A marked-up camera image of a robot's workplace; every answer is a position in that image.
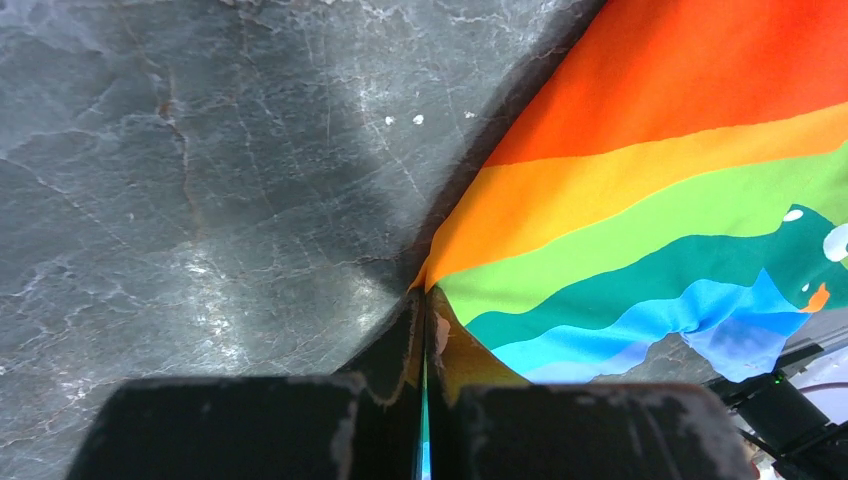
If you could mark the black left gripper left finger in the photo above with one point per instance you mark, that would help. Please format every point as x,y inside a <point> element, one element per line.
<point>362,421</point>

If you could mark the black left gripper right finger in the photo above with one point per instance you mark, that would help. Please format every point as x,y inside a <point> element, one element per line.
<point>486,422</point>

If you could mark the rainbow and white kids jacket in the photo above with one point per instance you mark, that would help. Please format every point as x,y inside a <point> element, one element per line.
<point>683,171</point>

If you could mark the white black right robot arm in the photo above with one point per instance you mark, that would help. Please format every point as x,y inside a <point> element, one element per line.
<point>753,382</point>

